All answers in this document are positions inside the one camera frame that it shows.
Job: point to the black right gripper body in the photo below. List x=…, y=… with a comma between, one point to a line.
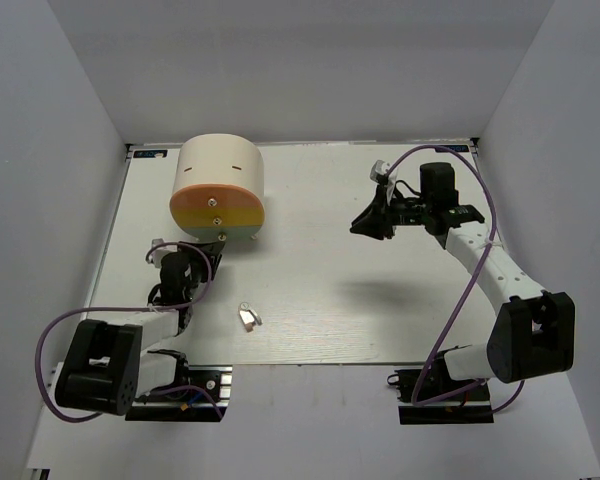
x=408, y=211

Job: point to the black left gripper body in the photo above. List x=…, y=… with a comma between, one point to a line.
x=199, y=270

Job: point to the beige orange round organizer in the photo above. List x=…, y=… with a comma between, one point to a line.
x=218, y=190

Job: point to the pink silver binder clip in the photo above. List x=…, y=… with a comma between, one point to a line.
x=249, y=317

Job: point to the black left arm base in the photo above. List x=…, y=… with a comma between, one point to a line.
x=203, y=396

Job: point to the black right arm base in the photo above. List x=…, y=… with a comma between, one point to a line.
x=465, y=408

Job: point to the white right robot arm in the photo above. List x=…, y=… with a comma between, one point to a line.
x=534, y=331

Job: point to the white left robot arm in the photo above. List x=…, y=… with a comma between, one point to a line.
x=111, y=364

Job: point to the blue label sticker right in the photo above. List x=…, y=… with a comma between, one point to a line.
x=456, y=148

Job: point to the blue label sticker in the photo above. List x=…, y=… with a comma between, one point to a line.
x=456, y=148
x=149, y=154

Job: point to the blue label sticker left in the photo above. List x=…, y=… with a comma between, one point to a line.
x=149, y=154

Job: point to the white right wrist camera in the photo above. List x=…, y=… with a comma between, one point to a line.
x=385, y=181

